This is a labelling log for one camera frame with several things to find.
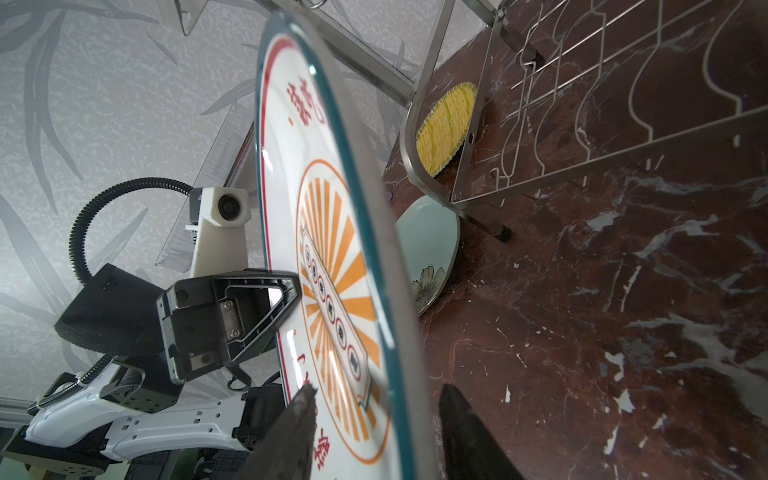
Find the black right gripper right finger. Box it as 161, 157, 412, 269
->
438, 384, 524, 480

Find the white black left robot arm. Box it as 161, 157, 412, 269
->
3, 177, 300, 477

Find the stainless steel dish rack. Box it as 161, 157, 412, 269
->
400, 1, 767, 241

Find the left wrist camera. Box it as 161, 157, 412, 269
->
185, 187, 251, 278

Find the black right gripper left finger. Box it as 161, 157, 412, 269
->
236, 384, 317, 479

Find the light green flower plate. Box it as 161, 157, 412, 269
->
396, 196, 460, 316

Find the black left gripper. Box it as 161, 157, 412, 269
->
156, 269, 302, 384

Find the yellow ribbed plate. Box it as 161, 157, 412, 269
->
416, 82, 478, 178

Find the orange sunburst plate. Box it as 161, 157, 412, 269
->
255, 11, 440, 479

